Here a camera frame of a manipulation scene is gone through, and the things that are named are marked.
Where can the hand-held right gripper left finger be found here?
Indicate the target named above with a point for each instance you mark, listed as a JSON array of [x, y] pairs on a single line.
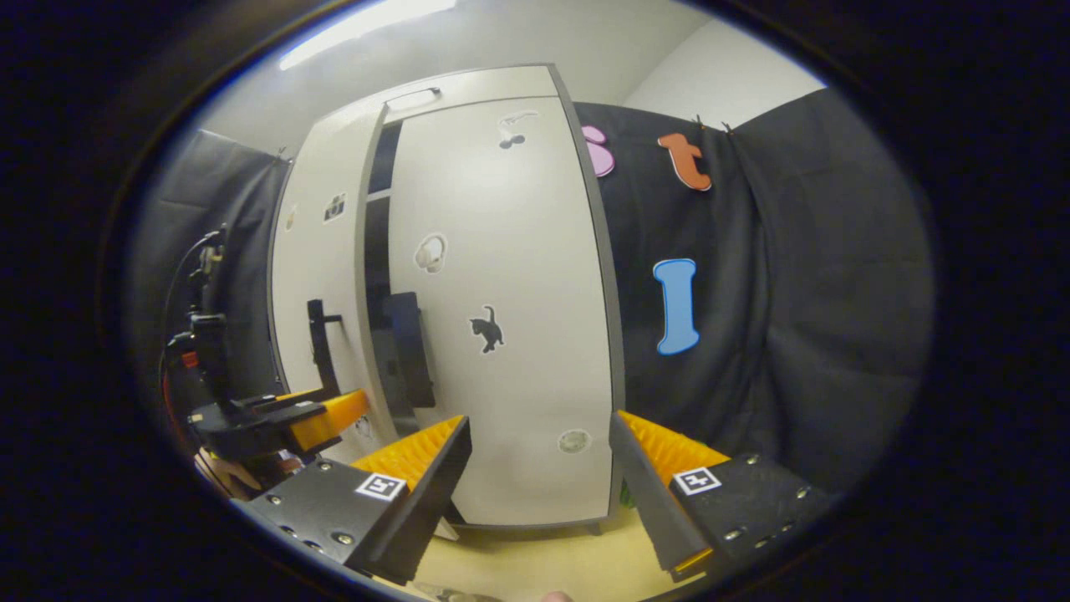
[[426, 510]]

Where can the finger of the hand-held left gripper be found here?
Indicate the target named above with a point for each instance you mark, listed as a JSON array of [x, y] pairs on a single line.
[[267, 422], [292, 400]]

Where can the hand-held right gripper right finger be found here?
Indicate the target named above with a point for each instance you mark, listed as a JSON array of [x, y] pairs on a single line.
[[648, 502]]

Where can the white cabinet door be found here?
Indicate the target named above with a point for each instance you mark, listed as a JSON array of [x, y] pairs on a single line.
[[305, 267], [518, 401]]

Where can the white and grey cabinet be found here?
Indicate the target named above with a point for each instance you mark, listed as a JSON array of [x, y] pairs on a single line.
[[380, 251]]

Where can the black backdrop cloth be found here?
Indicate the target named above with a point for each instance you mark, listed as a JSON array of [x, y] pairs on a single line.
[[794, 293]]

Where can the ceiling light strip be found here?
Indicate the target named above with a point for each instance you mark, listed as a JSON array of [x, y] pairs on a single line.
[[359, 25]]

